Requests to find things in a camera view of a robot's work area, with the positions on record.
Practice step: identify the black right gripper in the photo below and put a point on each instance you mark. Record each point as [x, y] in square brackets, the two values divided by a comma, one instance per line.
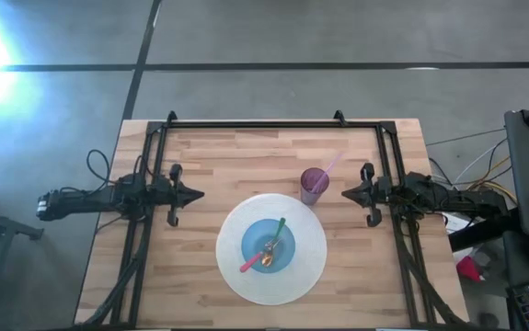
[373, 195]

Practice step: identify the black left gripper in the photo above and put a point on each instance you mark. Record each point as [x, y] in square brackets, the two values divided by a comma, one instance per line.
[174, 195]

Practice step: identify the pink drinking straw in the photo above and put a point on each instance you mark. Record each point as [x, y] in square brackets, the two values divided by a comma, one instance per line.
[333, 165]

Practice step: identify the purple faceted plastic cup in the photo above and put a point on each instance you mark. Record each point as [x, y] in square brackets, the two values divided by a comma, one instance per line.
[307, 195]

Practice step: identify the light blue bowl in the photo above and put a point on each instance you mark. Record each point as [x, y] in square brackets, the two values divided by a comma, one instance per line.
[255, 234]

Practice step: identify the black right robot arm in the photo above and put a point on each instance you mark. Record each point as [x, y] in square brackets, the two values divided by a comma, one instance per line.
[448, 197]

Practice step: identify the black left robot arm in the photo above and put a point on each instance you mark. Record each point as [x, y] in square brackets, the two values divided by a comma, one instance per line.
[98, 200]

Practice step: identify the white woven round placemat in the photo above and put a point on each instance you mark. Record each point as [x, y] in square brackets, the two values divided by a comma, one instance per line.
[310, 276]

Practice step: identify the white paper sheet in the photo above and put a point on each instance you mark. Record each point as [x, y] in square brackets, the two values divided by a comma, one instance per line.
[455, 224]

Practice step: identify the black metal bar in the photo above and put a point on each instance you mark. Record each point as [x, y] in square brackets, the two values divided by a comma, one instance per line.
[485, 232]

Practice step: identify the red object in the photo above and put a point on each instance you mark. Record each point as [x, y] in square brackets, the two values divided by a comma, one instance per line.
[468, 269]

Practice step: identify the black caster wheel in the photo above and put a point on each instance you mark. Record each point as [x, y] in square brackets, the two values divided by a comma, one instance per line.
[488, 320]

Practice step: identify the black metal table frame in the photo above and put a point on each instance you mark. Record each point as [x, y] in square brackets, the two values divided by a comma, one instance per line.
[268, 124]

